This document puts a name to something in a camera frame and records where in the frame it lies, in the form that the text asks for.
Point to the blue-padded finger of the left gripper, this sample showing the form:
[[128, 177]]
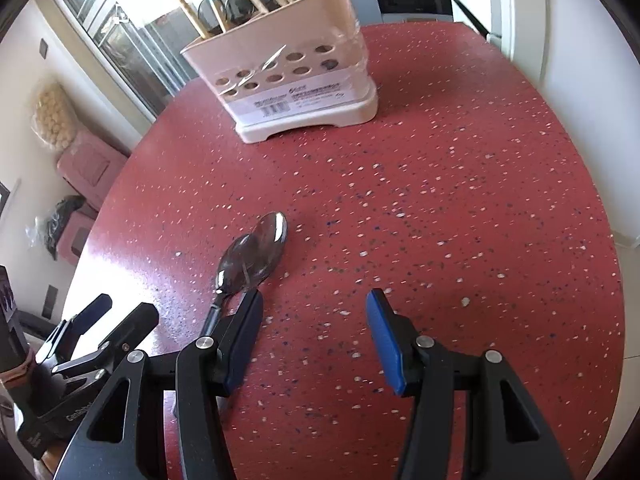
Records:
[[116, 345]]

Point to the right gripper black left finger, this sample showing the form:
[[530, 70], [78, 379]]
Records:
[[122, 434]]

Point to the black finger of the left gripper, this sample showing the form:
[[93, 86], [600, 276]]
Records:
[[60, 345]]

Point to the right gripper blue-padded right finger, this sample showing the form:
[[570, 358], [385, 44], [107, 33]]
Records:
[[505, 435]]

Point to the yellow patterned chopstick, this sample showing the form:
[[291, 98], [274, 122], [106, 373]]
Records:
[[194, 20]]

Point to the person's left hand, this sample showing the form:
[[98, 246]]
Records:
[[17, 373]]

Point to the small pink stool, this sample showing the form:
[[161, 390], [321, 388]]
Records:
[[74, 236]]

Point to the black plastic bag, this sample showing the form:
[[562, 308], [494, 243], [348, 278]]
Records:
[[47, 231]]

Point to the bag of pale balls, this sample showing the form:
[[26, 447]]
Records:
[[54, 120]]

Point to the pink plastic utensil holder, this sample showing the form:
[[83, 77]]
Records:
[[302, 65]]

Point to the glass sliding door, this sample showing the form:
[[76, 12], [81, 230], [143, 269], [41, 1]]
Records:
[[142, 40]]

